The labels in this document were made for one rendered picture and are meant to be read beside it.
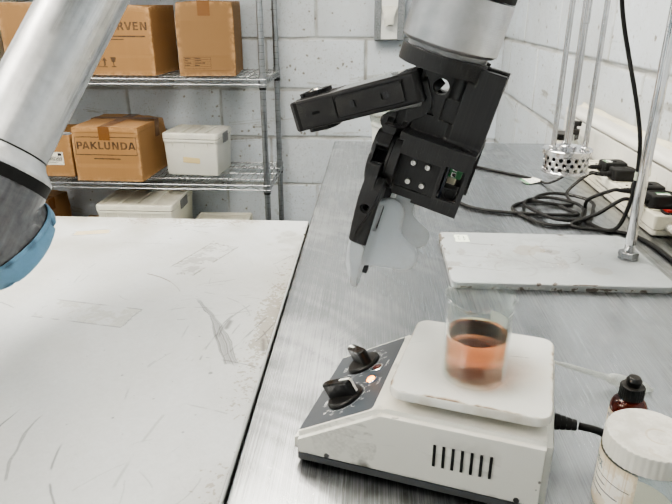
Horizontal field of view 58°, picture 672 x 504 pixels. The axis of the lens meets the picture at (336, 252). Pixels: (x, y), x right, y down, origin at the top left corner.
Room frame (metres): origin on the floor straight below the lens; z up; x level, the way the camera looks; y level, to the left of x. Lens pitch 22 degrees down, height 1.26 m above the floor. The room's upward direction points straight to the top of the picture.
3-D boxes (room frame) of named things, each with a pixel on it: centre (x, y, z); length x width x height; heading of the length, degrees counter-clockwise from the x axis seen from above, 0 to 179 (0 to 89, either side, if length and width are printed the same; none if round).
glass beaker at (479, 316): (0.41, -0.11, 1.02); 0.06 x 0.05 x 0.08; 153
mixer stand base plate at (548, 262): (0.84, -0.31, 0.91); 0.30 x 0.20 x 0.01; 87
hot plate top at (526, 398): (0.43, -0.11, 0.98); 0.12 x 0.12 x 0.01; 71
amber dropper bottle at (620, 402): (0.43, -0.25, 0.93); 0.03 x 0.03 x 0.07
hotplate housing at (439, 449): (0.43, -0.09, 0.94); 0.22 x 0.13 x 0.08; 71
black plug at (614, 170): (1.17, -0.56, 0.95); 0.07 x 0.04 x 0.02; 87
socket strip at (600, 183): (1.15, -0.56, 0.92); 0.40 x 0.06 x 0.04; 177
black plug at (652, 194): (1.00, -0.55, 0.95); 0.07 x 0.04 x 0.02; 87
